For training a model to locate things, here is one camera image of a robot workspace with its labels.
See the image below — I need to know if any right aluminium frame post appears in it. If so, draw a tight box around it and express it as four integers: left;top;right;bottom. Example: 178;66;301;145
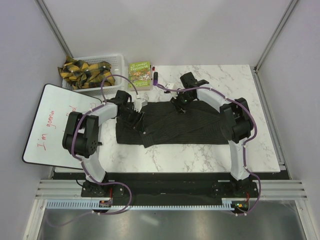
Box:
253;0;300;74

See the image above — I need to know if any aluminium frame post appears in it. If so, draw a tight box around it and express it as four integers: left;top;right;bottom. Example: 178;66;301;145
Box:
35;0;73;57
253;0;300;74

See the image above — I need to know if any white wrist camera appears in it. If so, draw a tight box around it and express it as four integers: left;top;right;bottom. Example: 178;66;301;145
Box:
133;98;148;112
164;83;178;95

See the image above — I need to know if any white plastic basket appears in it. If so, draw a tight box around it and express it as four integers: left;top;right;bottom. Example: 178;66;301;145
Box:
62;55;124;96

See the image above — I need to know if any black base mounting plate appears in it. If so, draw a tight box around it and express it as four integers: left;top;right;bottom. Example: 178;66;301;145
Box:
79;171;261;206

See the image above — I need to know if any green paperback book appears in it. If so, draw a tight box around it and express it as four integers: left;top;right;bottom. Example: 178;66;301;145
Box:
128;61;152;91

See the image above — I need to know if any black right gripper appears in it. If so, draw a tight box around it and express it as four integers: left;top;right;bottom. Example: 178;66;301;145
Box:
170;90;195;115

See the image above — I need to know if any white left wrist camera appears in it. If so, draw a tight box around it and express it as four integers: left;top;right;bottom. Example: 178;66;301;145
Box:
133;98;148;112

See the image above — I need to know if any yellow black plaid shirt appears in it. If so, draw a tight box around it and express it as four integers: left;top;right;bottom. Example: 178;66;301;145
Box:
57;56;116;90

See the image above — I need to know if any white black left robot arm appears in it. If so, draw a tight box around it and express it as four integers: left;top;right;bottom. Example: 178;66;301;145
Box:
62;90;148;198

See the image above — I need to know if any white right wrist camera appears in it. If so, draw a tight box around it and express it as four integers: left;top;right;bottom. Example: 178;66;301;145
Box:
164;83;178;95

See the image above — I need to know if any white slotted cable duct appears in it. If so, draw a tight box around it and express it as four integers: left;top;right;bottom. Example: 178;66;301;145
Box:
45;199;248;211

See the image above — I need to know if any dark striped long sleeve shirt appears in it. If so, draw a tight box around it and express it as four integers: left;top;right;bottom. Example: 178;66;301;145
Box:
115;100;228;148

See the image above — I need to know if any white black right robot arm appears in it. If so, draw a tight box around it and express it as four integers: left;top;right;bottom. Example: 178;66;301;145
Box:
165;72;257;197

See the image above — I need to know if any left aluminium frame post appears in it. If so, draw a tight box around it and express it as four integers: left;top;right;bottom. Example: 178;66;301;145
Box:
35;0;73;57

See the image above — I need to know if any white whiteboard black frame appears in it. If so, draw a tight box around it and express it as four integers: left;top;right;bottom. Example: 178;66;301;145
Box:
22;84;102;169

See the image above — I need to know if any red white marker pen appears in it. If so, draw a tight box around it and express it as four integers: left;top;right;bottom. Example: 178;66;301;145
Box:
150;66;155;80

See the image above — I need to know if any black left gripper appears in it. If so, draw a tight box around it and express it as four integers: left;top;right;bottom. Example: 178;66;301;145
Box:
117;107;145;133

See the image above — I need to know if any purple black marker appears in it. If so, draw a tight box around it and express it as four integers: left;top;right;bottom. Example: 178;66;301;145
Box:
153;71;159;86

